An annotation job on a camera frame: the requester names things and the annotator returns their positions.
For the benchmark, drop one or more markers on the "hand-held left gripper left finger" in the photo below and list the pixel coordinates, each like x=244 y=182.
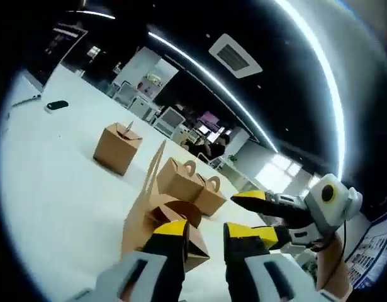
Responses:
x=155 y=261

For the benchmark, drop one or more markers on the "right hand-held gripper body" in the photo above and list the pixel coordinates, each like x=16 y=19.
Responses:
x=331 y=207

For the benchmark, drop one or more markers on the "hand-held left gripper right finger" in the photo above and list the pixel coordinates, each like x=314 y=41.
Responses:
x=243 y=248

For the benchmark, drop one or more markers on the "brown paper box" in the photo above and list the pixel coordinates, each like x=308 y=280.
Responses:
x=212 y=201
x=114 y=151
x=139 y=226
x=177 y=182

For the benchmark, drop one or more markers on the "person's right hand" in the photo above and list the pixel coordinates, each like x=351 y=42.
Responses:
x=333 y=251

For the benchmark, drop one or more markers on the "bright window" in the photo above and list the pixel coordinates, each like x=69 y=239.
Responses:
x=284 y=173

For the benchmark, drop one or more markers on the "small potted plant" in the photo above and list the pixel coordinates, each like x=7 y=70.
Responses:
x=232 y=158

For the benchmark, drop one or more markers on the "curved ceiling light strip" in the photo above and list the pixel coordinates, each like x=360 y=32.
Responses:
x=325 y=78
x=212 y=78

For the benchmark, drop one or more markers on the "white mesh office chair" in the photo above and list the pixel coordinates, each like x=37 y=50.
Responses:
x=170 y=121

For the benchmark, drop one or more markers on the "ceiling air vent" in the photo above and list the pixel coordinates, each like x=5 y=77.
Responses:
x=235 y=55

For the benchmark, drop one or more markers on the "white display partition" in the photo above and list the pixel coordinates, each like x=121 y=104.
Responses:
x=161 y=67

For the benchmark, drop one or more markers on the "silver laptop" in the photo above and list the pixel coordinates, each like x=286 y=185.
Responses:
x=26 y=91

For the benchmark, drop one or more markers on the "blue wall info board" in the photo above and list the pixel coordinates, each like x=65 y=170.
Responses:
x=372 y=251

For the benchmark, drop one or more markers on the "purple wall screen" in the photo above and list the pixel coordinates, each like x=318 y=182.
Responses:
x=210 y=121

